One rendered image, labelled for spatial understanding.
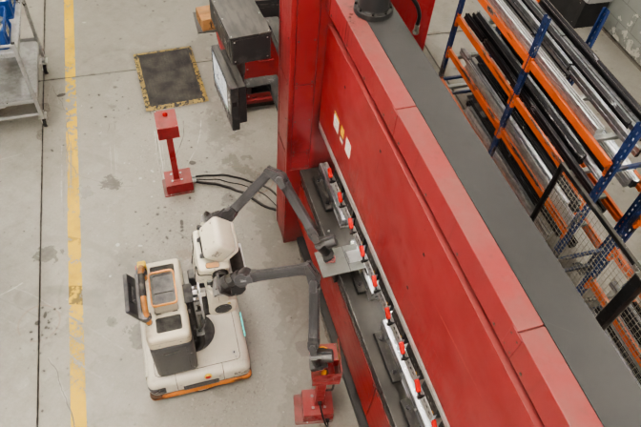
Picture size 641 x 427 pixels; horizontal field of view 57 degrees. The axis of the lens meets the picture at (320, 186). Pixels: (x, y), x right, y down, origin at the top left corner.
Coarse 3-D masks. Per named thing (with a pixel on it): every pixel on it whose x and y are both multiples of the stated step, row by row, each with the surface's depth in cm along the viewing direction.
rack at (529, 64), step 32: (480, 0) 481; (512, 32) 448; (544, 32) 410; (480, 96) 506; (512, 96) 458; (576, 128) 392; (640, 128) 338; (608, 160) 369; (576, 192) 403; (576, 256) 453
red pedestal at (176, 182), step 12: (156, 120) 448; (168, 120) 449; (168, 132) 448; (168, 144) 467; (168, 180) 499; (180, 180) 500; (192, 180) 501; (168, 192) 500; (180, 192) 505; (192, 192) 507
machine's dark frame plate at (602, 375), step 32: (384, 32) 286; (416, 64) 273; (416, 96) 258; (448, 96) 260; (448, 128) 247; (448, 160) 235; (480, 160) 236; (480, 192) 226; (512, 192) 227; (512, 224) 217; (512, 256) 208; (544, 256) 209; (544, 288) 200; (544, 320) 193; (576, 320) 193; (576, 352) 186; (608, 352) 187; (608, 384) 180; (608, 416) 174; (640, 416) 175
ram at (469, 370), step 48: (336, 48) 321; (336, 96) 337; (336, 144) 356; (384, 144) 277; (384, 192) 289; (384, 240) 303; (432, 240) 245; (432, 288) 254; (432, 336) 265; (480, 336) 219; (432, 384) 276; (480, 384) 227
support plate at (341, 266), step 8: (336, 248) 361; (344, 248) 362; (352, 248) 362; (320, 256) 357; (336, 256) 357; (344, 256) 358; (320, 264) 353; (328, 264) 354; (336, 264) 354; (344, 264) 354; (352, 264) 355; (360, 264) 355; (320, 272) 350; (328, 272) 350; (336, 272) 350; (344, 272) 351
